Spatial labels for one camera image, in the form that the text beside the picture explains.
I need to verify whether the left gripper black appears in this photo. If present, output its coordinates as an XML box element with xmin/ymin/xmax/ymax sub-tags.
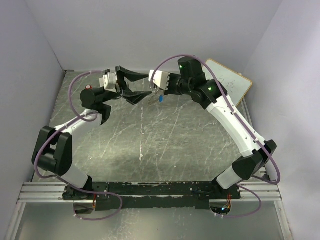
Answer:
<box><xmin>104</xmin><ymin>66</ymin><xmax>153</xmax><ymax>106</ymax></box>

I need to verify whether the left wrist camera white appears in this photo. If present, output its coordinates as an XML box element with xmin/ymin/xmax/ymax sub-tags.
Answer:
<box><xmin>99</xmin><ymin>69</ymin><xmax>117</xmax><ymax>92</ymax></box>

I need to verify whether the aluminium rail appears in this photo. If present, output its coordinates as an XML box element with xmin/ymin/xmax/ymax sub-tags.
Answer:
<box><xmin>17</xmin><ymin>181</ymin><xmax>282</xmax><ymax>203</ymax></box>

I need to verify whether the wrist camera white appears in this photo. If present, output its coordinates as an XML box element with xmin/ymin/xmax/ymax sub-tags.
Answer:
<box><xmin>153</xmin><ymin>70</ymin><xmax>170</xmax><ymax>91</ymax></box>
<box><xmin>99</xmin><ymin>69</ymin><xmax>117</xmax><ymax>92</ymax></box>

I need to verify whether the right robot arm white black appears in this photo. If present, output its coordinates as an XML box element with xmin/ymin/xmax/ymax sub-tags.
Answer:
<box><xmin>149</xmin><ymin>55</ymin><xmax>277</xmax><ymax>199</ymax></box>

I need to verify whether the blue key tag with key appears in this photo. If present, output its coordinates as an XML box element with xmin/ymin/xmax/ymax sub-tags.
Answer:
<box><xmin>158</xmin><ymin>94</ymin><xmax>164</xmax><ymax>103</ymax></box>

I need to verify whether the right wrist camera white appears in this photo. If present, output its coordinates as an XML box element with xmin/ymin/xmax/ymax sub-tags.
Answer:
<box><xmin>153</xmin><ymin>70</ymin><xmax>170</xmax><ymax>91</ymax></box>

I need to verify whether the whiteboard with yellow frame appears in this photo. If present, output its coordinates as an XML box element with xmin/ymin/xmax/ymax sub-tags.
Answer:
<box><xmin>205</xmin><ymin>59</ymin><xmax>253</xmax><ymax>106</ymax></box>

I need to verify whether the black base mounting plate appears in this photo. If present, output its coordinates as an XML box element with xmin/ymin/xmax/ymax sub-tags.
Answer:
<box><xmin>62</xmin><ymin>181</ymin><xmax>242</xmax><ymax>212</ymax></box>

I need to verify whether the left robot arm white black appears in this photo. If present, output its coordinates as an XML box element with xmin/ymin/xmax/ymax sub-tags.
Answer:
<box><xmin>31</xmin><ymin>66</ymin><xmax>151</xmax><ymax>200</ymax></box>

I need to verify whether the metal disc keyring holder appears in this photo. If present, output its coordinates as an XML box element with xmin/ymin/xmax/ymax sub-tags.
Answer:
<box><xmin>148</xmin><ymin>87</ymin><xmax>163</xmax><ymax>106</ymax></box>

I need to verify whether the red black stamp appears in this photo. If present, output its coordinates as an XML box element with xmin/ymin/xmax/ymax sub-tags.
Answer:
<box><xmin>85</xmin><ymin>85</ymin><xmax>93</xmax><ymax>90</ymax></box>

